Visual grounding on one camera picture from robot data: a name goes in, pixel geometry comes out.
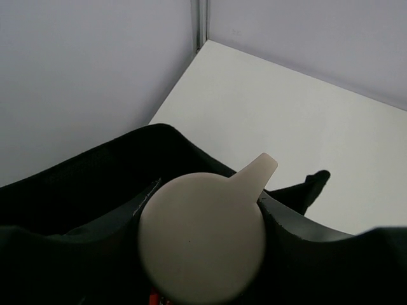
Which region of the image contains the left frame post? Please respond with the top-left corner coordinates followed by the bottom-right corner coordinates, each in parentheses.
top-left (190, 0), bottom-right (209, 54)

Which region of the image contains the red dish soap bottle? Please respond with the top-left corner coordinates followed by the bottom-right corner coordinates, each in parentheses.
top-left (149, 288), bottom-right (167, 305)

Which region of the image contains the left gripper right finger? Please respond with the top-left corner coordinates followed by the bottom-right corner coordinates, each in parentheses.
top-left (257, 195), bottom-right (406, 304)

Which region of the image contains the black canvas bag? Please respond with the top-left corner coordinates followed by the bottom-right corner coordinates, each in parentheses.
top-left (0, 123), bottom-right (331, 236)

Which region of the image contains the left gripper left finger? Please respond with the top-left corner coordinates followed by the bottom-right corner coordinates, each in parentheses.
top-left (1, 180), bottom-right (162, 304)

